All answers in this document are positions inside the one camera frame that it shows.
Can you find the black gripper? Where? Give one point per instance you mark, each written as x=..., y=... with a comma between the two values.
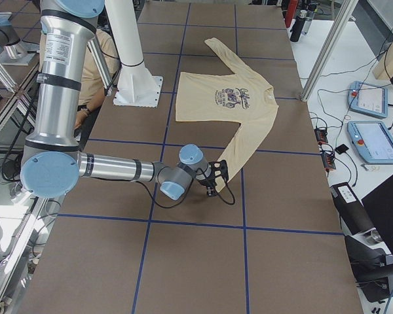
x=207, y=182

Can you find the cream long-sleeve printed shirt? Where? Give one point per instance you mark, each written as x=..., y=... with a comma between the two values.
x=244, y=97

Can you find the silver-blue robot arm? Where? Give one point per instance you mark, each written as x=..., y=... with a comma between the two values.
x=52, y=162

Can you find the brown mat with blue grid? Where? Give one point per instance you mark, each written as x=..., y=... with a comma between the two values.
x=117, y=247

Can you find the lower orange-black power strip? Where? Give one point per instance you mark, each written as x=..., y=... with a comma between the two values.
x=328, y=160

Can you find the orange-black power strip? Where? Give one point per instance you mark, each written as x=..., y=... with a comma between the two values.
x=321, y=136
x=328, y=160

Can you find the upper orange-black power strip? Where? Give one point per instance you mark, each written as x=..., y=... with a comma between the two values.
x=321, y=136

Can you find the small black square device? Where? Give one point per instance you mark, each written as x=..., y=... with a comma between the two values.
x=341, y=149

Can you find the person in beige shirt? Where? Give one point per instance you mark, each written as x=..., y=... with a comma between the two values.
x=92, y=92

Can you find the lower blue teach pendant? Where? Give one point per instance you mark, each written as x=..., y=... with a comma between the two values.
x=372, y=140

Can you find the blue teach pendant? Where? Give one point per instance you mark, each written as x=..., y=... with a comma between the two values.
x=372, y=140
x=368, y=99

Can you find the black monitor right edge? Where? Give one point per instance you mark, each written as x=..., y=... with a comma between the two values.
x=379, y=206

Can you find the black water bottle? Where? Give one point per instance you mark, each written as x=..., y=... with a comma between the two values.
x=298, y=26

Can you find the upper blue teach pendant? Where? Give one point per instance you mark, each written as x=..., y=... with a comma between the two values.
x=368, y=99

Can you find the black machine at table edge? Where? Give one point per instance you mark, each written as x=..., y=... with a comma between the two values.
x=371, y=265

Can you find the clear water bottle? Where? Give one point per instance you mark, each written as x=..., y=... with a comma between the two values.
x=311, y=9

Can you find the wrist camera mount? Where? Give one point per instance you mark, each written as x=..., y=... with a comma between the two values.
x=219, y=169

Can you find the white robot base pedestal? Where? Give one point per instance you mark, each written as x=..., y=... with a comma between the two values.
x=136, y=86

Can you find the aluminium frame post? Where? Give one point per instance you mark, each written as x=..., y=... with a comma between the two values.
x=330, y=43

